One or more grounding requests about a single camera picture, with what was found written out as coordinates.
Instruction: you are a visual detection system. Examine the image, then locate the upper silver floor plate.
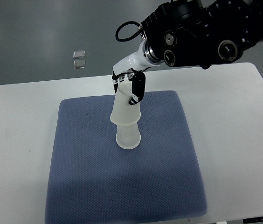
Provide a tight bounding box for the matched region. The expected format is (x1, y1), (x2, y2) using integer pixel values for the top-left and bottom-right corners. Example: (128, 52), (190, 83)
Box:
(73, 50), (85, 59)

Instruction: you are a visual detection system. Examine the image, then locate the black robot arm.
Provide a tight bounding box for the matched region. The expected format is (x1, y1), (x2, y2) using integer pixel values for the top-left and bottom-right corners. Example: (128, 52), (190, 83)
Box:
(112, 0), (263, 105)

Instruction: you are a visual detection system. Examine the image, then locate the blue fabric cushion mat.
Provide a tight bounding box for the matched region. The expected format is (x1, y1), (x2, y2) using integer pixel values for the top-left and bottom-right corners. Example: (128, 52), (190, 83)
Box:
(45, 91), (207, 224)

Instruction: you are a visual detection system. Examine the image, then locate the white paper cup on mat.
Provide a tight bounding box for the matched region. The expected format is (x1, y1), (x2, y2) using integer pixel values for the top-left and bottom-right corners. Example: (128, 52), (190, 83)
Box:
(116, 122), (141, 150)

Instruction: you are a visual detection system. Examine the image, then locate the white paper cup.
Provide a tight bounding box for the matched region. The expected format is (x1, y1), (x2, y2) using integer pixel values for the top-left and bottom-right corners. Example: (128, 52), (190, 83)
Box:
(110, 81), (141, 126)
(116, 122), (141, 150)

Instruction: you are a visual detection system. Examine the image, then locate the black table edge label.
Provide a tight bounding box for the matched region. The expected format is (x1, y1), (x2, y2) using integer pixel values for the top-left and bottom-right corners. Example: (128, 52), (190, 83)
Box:
(242, 217), (263, 224)

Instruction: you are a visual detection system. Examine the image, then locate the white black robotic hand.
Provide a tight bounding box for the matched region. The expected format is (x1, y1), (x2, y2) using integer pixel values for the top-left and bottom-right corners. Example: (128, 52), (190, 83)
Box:
(112, 40), (162, 105)

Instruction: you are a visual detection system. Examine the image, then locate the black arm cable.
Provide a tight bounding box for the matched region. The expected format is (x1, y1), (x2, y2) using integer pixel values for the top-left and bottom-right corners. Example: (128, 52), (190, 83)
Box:
(115, 21), (144, 43)

